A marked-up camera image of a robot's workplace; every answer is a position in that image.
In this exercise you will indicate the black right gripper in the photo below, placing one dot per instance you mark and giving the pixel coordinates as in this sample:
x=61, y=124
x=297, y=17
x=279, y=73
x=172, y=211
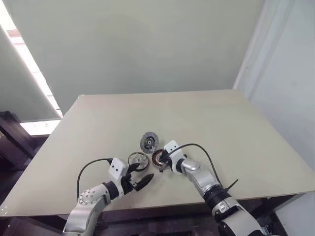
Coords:
x=167, y=164

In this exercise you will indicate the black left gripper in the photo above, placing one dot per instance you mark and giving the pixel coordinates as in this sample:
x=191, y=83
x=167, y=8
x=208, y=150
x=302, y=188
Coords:
x=126, y=185

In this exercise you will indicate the motor housing with copper windings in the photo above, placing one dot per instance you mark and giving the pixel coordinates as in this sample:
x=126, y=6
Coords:
x=156, y=157

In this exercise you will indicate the round silver motor lid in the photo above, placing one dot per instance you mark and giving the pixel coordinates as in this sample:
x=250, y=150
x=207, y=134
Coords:
x=148, y=142

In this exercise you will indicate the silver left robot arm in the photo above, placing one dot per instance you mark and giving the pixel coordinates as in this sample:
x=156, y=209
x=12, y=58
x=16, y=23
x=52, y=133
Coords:
x=85, y=204

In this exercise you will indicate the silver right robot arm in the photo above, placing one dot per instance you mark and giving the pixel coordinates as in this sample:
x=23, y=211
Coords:
x=206, y=182

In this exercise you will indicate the white corner trim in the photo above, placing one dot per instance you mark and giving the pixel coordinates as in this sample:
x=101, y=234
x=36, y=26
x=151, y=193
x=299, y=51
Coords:
x=248, y=49

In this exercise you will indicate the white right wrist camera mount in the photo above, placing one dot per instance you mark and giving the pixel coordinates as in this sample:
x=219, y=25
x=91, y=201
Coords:
x=173, y=148

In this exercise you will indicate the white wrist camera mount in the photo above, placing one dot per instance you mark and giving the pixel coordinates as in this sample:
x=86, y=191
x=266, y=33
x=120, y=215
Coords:
x=173, y=148
x=117, y=169

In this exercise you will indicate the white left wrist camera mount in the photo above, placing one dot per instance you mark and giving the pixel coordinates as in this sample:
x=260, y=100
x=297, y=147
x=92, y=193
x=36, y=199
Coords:
x=117, y=169

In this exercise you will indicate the dark table frame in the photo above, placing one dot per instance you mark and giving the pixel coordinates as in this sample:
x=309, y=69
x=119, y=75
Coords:
x=152, y=221

